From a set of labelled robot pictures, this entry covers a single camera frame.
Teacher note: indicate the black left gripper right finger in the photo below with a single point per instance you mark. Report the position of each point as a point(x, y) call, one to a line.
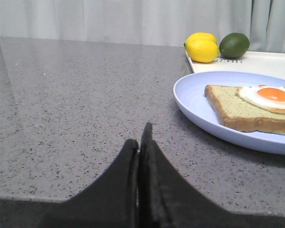
point(166, 200)

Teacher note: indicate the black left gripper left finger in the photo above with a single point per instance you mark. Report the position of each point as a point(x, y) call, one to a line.
point(109, 202)

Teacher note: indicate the light blue plate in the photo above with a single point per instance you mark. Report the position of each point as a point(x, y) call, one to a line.
point(189, 95)

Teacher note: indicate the bottom bread slice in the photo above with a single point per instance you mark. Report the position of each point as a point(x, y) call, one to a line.
point(235, 113)

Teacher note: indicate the white serving tray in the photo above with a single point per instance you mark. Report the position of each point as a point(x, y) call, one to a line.
point(264, 63)

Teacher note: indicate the fried egg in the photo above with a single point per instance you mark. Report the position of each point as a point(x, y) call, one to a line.
point(263, 96)

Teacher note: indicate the front yellow lemon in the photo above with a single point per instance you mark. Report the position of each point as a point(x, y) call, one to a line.
point(202, 50)

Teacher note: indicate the yellow lemon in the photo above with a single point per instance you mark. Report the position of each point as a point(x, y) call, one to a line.
point(203, 35)
point(202, 50)

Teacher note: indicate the rear yellow lemon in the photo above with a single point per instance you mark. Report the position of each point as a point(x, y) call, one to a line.
point(203, 35)

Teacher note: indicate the green lime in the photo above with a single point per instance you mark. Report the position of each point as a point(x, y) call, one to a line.
point(234, 45)

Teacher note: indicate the grey curtain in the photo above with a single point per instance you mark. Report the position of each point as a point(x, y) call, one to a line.
point(150, 22)

